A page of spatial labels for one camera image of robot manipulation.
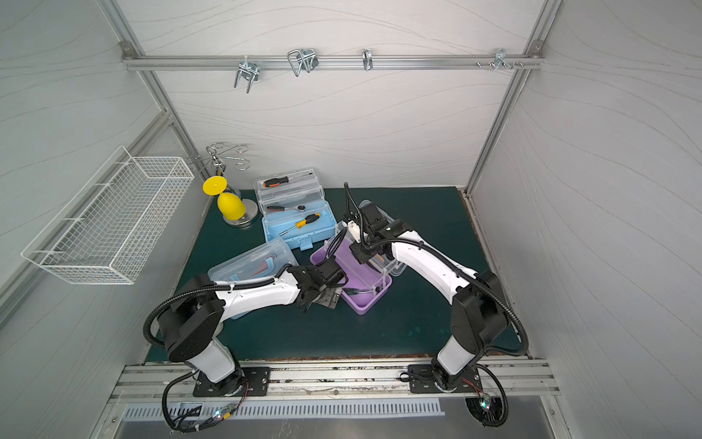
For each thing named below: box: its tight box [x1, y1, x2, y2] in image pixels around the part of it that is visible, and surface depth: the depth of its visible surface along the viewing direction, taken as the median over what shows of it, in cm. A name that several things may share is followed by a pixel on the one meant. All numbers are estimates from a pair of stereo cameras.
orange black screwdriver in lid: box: [262, 172, 314, 188], surface depth 106 cm
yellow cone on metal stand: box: [202, 175, 259, 226], surface depth 94 cm
